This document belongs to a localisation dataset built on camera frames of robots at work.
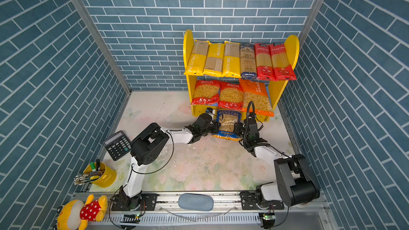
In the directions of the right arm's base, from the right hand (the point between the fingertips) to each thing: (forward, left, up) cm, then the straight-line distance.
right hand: (235, 122), depth 92 cm
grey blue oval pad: (-40, +18, -7) cm, 45 cm away
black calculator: (-16, +67, -7) cm, 70 cm away
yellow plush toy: (-50, +67, -2) cm, 84 cm away
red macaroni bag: (+15, +19, +9) cm, 25 cm away
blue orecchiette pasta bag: (+5, +5, -5) cm, 8 cm away
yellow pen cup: (-35, +63, 0) cm, 72 cm away
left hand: (+1, +9, -5) cm, 10 cm away
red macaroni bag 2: (+12, +3, +8) cm, 15 cm away
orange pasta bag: (+18, -11, +9) cm, 23 cm away
